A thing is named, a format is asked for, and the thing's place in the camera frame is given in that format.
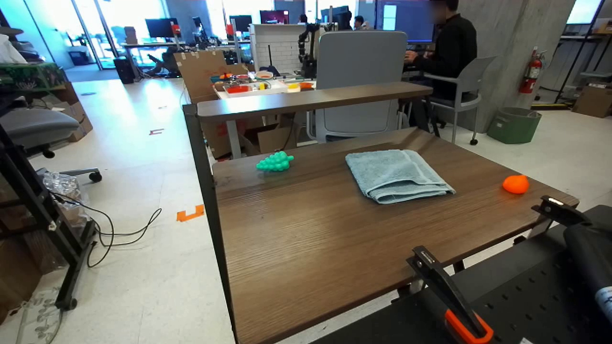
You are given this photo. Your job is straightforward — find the black metal rack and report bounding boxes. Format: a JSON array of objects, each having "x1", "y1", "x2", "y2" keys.
[{"x1": 0, "y1": 123, "x2": 97, "y2": 312}]

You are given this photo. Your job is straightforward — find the green patterned box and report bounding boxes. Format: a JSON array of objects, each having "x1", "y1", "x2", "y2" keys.
[{"x1": 0, "y1": 62, "x2": 68, "y2": 92}]

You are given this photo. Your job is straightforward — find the black clamp with orange handle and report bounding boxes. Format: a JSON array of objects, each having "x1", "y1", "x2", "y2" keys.
[{"x1": 406, "y1": 246, "x2": 495, "y2": 344}]

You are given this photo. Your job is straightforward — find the green bin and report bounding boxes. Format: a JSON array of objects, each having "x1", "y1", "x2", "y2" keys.
[{"x1": 487, "y1": 107, "x2": 543, "y2": 145}]

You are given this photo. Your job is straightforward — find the orange toy fruit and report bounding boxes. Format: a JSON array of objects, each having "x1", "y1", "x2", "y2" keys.
[{"x1": 502, "y1": 174, "x2": 530, "y2": 195}]

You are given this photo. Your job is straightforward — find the large monitor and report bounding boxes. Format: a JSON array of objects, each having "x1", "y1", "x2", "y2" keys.
[{"x1": 375, "y1": 0, "x2": 436, "y2": 44}]

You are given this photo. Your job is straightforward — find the orange tape mark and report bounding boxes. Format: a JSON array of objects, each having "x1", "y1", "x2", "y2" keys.
[{"x1": 176, "y1": 204, "x2": 205, "y2": 223}]

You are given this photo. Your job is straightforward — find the red fire extinguisher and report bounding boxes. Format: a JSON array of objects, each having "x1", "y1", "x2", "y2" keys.
[{"x1": 519, "y1": 46, "x2": 546, "y2": 95}]

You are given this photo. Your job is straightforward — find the light blue folded towel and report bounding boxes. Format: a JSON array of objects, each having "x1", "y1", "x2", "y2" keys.
[{"x1": 345, "y1": 149, "x2": 456, "y2": 205}]

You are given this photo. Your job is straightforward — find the black cable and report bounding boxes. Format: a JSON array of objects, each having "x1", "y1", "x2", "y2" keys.
[{"x1": 50, "y1": 190, "x2": 163, "y2": 269}]

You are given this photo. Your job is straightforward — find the grey high-back office chair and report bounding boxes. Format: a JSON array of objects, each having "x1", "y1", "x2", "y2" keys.
[{"x1": 306, "y1": 31, "x2": 409, "y2": 143}]

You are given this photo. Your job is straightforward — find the stack of cardboard boxes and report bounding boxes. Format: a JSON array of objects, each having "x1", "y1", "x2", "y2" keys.
[{"x1": 201, "y1": 114, "x2": 303, "y2": 160}]

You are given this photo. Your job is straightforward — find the white brick-pattern cabinet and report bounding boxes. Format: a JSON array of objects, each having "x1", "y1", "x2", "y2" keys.
[{"x1": 249, "y1": 23, "x2": 307, "y2": 74}]

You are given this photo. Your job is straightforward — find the cardboard box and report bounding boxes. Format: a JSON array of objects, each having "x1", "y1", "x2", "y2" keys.
[
  {"x1": 572, "y1": 83, "x2": 612, "y2": 119},
  {"x1": 47, "y1": 82, "x2": 94, "y2": 143}
]

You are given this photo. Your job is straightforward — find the black metal shelf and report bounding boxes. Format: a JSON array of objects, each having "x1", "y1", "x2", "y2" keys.
[{"x1": 555, "y1": 0, "x2": 612, "y2": 104}]

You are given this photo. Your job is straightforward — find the green toy grape bunch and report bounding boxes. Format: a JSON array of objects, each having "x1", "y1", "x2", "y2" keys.
[{"x1": 256, "y1": 150, "x2": 295, "y2": 172}]

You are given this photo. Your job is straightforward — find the black tube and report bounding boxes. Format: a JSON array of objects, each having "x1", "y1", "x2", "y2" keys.
[{"x1": 563, "y1": 223, "x2": 612, "y2": 322}]

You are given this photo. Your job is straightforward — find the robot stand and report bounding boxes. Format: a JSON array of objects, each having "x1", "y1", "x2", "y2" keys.
[{"x1": 310, "y1": 205, "x2": 612, "y2": 344}]

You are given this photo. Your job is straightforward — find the grey chair on castors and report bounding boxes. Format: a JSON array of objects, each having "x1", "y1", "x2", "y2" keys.
[{"x1": 423, "y1": 55, "x2": 498, "y2": 146}]

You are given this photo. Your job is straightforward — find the clear plastic bag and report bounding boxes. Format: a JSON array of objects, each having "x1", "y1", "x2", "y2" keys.
[{"x1": 41, "y1": 171, "x2": 90, "y2": 227}]

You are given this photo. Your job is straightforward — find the cardboard sheet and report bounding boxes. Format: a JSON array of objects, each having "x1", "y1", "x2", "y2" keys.
[{"x1": 173, "y1": 50, "x2": 250, "y2": 104}]

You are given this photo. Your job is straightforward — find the white table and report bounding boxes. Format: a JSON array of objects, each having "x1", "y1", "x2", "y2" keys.
[{"x1": 214, "y1": 75, "x2": 317, "y2": 160}]

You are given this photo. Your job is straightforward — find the narrow brown table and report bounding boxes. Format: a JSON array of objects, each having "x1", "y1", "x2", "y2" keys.
[{"x1": 183, "y1": 81, "x2": 434, "y2": 161}]

